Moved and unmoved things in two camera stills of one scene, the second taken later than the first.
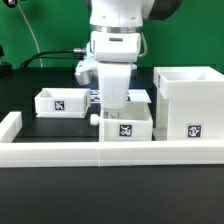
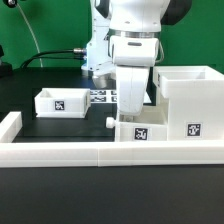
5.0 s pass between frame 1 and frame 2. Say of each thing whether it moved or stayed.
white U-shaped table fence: stayed
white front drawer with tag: moved
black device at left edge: stayed
